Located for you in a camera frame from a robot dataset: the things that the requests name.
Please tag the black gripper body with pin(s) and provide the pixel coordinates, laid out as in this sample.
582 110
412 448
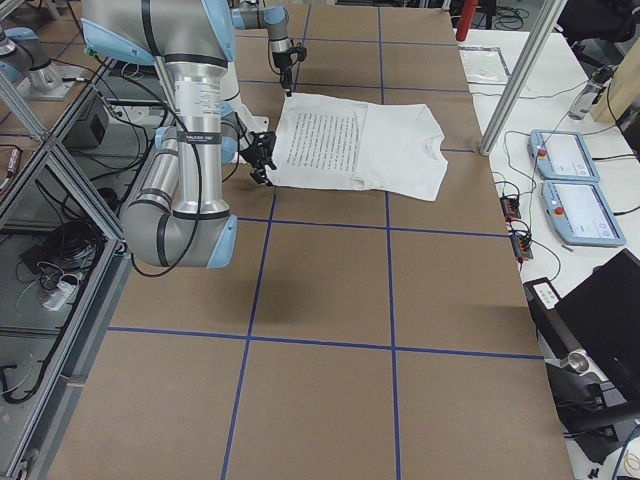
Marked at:
284 64
254 146

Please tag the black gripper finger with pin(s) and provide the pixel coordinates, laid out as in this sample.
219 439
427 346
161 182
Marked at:
269 162
288 84
260 177

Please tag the white long-sleeve printed shirt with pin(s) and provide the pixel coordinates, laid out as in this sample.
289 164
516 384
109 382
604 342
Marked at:
331 143

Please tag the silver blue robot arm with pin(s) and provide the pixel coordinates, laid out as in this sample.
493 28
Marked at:
178 217
273 19

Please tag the brown paper table mat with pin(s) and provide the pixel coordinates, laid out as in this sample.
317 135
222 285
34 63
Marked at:
355 335

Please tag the red fire extinguisher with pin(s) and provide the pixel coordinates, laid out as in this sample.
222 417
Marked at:
466 19

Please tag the black orange connector board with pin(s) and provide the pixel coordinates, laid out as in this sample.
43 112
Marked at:
521 245
510 208

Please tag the blue grey teach pendant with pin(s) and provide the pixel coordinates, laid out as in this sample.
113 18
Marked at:
562 155
580 214

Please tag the black device with label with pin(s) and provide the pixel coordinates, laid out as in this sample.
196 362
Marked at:
593 333

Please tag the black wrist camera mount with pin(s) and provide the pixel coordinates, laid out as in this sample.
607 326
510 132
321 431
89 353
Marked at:
299 51

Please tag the grey aluminium frame post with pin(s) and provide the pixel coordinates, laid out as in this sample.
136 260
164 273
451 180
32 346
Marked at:
534 44

